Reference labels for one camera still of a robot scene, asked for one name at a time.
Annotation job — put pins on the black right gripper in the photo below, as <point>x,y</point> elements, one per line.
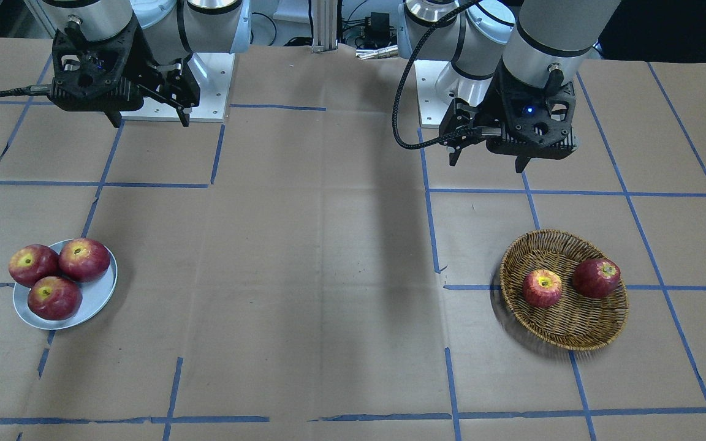
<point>148,66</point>

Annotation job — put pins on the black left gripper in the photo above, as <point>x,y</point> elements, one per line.
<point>489,105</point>

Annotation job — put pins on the red yellow apple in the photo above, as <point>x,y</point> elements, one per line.
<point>542,288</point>

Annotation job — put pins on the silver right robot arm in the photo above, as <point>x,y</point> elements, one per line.
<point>173,29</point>

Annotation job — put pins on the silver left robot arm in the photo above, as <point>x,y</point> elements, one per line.
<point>475,36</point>

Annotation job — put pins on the red apple plate back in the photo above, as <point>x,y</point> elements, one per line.
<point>33,263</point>
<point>84,259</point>

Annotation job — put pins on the red apple plate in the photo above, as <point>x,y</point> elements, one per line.
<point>33,263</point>
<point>54,298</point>
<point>84,259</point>

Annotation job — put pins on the dark red apple in basket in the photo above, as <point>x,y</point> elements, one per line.
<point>596,278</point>

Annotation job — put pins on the light blue plate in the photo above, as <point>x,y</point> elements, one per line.
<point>95,296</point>

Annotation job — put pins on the red apple plate front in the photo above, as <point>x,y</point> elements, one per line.
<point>54,298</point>

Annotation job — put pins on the black power adapter box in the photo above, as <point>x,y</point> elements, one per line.
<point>377,27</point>

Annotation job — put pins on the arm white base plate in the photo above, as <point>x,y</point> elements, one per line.
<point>214,73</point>
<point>429,92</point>

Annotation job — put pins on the aluminium frame post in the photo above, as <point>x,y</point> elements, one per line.
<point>324,17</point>

